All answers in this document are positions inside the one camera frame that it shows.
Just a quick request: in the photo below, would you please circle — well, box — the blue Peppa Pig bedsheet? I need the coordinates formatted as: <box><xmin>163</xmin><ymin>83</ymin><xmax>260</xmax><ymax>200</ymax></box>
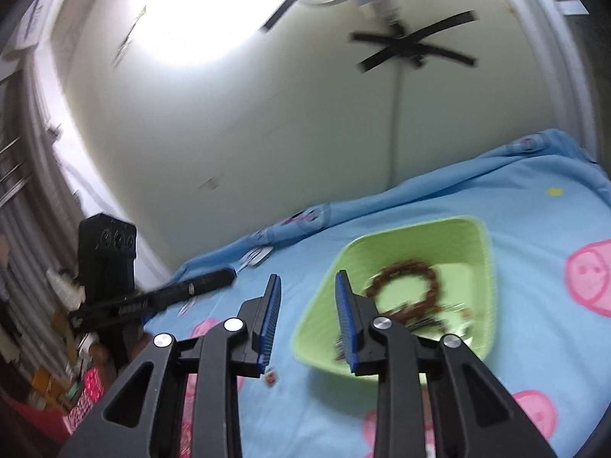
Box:
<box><xmin>147</xmin><ymin>129</ymin><xmax>610</xmax><ymax>457</ymax></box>

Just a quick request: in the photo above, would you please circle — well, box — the small brown earring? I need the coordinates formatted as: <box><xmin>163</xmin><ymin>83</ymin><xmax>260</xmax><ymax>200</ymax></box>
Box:
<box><xmin>265</xmin><ymin>369</ymin><xmax>278</xmax><ymax>387</ymax></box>

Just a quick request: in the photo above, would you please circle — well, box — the green plastic basket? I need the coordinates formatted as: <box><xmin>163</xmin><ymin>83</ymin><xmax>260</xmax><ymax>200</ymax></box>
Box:
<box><xmin>290</xmin><ymin>215</ymin><xmax>498</xmax><ymax>379</ymax></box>

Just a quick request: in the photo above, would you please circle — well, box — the black tape cross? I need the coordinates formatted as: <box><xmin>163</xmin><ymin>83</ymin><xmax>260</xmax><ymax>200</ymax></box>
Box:
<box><xmin>349</xmin><ymin>10</ymin><xmax>478</xmax><ymax>73</ymax></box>

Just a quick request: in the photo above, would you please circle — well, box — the white charger with cable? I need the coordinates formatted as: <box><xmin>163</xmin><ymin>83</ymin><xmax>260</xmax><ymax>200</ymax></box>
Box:
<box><xmin>237</xmin><ymin>246</ymin><xmax>273</xmax><ymax>272</ymax></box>

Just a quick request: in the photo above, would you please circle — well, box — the brown bead bracelet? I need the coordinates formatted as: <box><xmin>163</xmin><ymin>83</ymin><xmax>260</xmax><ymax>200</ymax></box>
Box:
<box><xmin>364</xmin><ymin>258</ymin><xmax>443</xmax><ymax>324</ymax></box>

